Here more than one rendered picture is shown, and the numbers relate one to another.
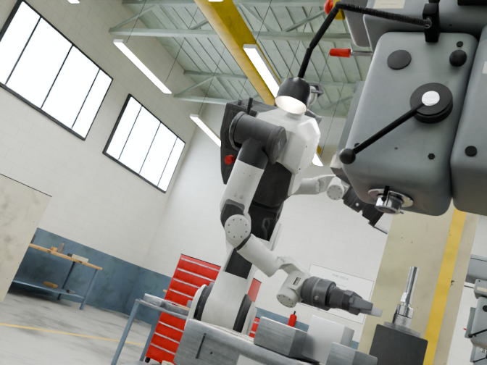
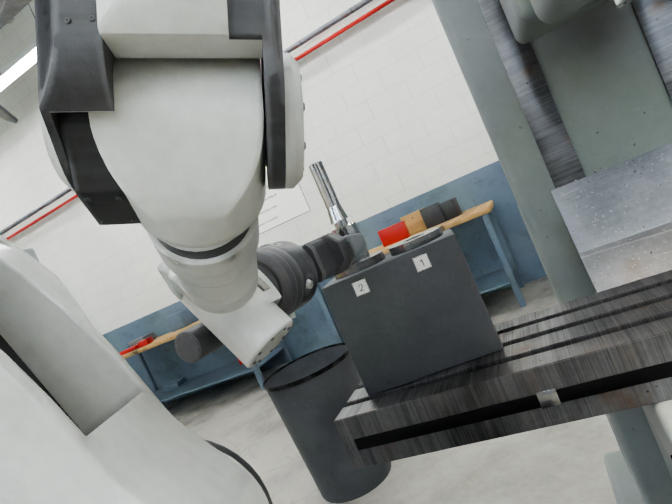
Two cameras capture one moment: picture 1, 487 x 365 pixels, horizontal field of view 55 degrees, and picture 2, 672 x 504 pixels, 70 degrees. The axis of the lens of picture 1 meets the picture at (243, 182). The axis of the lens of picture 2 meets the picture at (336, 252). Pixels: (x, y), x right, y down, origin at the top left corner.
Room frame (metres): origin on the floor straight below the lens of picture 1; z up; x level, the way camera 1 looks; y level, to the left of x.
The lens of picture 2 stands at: (1.41, 0.26, 1.16)
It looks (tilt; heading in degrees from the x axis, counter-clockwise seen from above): 2 degrees down; 262
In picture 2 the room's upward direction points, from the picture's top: 24 degrees counter-clockwise
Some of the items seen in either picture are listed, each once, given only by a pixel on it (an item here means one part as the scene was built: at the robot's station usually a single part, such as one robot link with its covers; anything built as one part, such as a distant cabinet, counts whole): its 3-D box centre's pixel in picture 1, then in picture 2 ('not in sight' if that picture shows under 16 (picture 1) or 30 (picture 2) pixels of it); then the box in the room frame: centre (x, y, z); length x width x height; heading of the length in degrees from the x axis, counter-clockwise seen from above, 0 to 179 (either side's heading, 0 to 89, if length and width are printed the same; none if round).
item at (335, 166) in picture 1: (354, 127); not in sight; (0.92, -0.18, 1.45); 0.04 x 0.04 x 0.21; 60
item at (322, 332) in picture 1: (328, 342); not in sight; (0.74, -0.20, 1.01); 0.06 x 0.05 x 0.06; 148
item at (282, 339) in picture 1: (291, 341); not in sight; (0.77, -0.15, 0.99); 0.15 x 0.06 x 0.04; 148
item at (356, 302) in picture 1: (361, 303); (356, 243); (1.29, -0.41, 1.14); 0.06 x 0.02 x 0.03; 56
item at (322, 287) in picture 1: (336, 298); (294, 273); (1.39, -0.37, 1.13); 0.13 x 0.12 x 0.10; 146
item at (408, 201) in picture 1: (390, 196); not in sight; (0.87, -0.28, 1.31); 0.09 x 0.09 x 0.01
